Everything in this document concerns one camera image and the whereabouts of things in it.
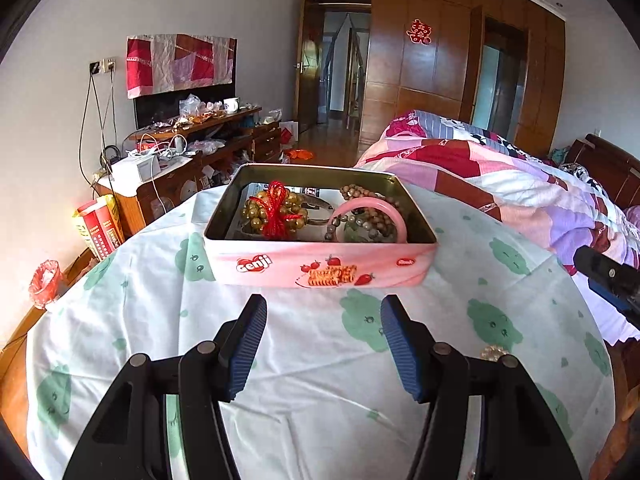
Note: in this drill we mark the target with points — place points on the wooden door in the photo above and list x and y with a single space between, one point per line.
308 64

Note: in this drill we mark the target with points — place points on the white box device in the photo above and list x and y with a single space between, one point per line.
131 172

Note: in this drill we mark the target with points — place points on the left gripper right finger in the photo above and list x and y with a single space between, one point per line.
519 436

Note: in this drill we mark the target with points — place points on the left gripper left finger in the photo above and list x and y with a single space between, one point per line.
127 436

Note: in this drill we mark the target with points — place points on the wall power socket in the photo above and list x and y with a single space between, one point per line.
106 65

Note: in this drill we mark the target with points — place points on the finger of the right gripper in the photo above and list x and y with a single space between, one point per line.
616 283

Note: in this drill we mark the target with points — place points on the black television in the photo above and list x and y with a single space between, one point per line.
160 107

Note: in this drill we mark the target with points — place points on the wooden tv cabinet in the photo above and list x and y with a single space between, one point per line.
141 204

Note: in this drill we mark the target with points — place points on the pink jade bangle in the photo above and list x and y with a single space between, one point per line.
378 204

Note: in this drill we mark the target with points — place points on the red yellow carton box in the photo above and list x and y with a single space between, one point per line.
99 225

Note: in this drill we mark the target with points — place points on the pink biscuit tin box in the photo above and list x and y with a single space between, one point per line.
271 229

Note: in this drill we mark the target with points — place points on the white mug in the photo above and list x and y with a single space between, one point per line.
231 105

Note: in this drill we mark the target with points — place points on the white green cloud tablecloth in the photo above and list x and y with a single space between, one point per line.
323 400

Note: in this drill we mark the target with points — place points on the wooden bed headboard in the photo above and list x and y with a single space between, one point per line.
615 169

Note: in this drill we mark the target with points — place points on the red patchwork tv cover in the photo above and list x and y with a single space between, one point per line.
164 63

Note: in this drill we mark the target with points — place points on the red double happiness sticker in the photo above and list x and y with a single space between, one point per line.
420 32

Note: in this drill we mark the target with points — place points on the person's right hand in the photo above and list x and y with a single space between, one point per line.
618 439

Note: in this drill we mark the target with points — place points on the wooden wardrobe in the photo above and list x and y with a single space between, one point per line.
442 77

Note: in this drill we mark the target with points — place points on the patchwork pink quilt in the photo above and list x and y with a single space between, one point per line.
549 206

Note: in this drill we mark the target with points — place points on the bin with red bag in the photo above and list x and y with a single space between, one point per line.
43 288

